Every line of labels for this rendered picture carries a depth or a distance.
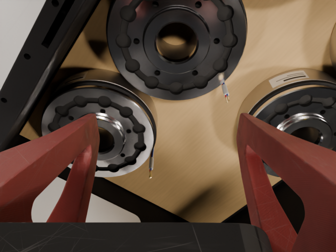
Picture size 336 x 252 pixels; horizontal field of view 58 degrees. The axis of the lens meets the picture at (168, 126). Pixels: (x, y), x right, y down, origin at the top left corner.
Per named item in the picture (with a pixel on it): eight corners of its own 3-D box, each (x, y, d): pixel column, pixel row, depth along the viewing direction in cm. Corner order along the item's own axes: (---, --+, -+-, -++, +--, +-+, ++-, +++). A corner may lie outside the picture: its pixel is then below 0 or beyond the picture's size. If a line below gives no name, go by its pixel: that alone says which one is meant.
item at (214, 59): (175, 118, 27) (175, 122, 26) (80, 38, 23) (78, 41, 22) (273, 37, 22) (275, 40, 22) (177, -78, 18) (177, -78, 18)
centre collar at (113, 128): (112, 164, 29) (111, 169, 29) (63, 143, 28) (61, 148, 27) (135, 129, 27) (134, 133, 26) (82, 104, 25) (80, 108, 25)
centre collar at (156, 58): (176, 83, 24) (176, 87, 24) (128, 40, 22) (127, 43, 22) (224, 40, 22) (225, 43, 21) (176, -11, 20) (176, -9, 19)
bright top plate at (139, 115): (125, 186, 32) (124, 190, 31) (29, 148, 29) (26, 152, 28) (175, 117, 27) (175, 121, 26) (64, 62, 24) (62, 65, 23)
